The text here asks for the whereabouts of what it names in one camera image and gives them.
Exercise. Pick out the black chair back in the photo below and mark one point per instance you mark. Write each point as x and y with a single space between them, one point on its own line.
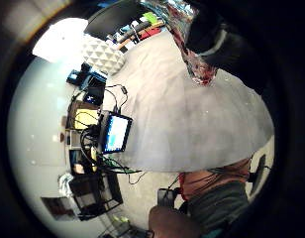
113 16

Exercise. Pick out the small black screen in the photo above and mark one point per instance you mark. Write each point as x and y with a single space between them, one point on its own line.
117 133

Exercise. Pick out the black phone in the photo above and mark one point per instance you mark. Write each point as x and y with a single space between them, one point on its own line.
165 197

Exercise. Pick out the row of coloured boxes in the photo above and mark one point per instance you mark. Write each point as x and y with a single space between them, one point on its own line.
142 31

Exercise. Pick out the shiny patterned foil wrapper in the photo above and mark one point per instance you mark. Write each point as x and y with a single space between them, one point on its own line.
192 62

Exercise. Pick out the blue electronic device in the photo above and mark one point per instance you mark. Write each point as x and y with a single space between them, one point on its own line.
76 77

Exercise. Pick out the the person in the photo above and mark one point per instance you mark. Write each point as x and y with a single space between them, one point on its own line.
218 201

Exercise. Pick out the yellow box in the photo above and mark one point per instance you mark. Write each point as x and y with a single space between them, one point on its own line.
84 119

